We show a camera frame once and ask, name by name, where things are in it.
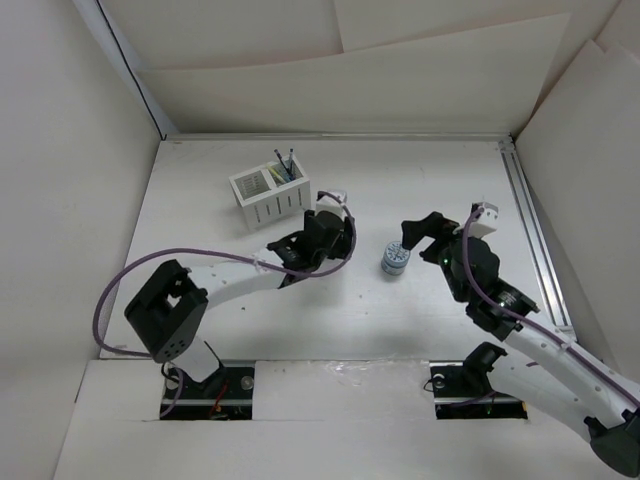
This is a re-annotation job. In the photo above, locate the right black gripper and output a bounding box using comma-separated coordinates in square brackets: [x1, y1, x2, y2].
[402, 211, 485, 302]

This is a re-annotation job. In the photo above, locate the blue-white round tin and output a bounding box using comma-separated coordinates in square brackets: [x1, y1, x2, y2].
[381, 241, 411, 276]

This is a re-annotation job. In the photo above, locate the clear blue-tipped pen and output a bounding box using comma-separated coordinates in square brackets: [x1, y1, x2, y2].
[286, 148, 295, 179]

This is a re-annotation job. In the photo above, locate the yellow pen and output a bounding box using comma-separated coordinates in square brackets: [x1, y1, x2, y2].
[267, 165, 285, 185]

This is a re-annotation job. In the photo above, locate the dark blue pen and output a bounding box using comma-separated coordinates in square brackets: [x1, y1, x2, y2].
[274, 149, 295, 181]

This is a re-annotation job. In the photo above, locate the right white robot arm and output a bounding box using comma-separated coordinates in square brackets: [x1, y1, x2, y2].
[401, 203, 639, 479]

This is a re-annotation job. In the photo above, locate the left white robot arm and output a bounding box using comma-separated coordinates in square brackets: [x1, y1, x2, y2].
[124, 210, 355, 397]

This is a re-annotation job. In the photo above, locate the white two-compartment slotted organizer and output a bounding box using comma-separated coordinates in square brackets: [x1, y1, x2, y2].
[229, 151, 312, 231]

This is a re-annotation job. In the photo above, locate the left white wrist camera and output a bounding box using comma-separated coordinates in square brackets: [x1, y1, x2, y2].
[315, 189, 348, 213]

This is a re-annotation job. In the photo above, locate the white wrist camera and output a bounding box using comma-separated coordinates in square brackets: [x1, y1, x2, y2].
[469, 202, 499, 239]
[315, 189, 348, 213]

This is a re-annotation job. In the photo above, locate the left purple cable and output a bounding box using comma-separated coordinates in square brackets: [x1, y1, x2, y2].
[92, 189, 357, 416]

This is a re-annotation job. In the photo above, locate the purple cable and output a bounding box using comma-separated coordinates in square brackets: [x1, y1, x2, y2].
[92, 189, 357, 416]
[460, 207, 640, 406]

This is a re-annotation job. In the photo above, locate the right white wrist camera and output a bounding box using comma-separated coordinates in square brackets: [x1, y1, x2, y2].
[469, 202, 499, 239]

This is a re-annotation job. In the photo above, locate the aluminium rail right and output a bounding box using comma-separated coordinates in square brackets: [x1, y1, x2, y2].
[498, 136, 573, 331]

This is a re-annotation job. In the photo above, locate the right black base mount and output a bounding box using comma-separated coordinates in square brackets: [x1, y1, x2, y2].
[422, 342, 528, 420]

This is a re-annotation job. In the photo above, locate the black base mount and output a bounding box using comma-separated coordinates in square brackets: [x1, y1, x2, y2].
[422, 342, 528, 420]
[159, 361, 256, 421]

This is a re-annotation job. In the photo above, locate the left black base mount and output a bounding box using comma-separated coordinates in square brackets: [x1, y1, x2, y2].
[159, 361, 256, 421]

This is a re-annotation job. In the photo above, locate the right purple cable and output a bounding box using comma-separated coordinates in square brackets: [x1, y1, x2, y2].
[460, 207, 640, 406]

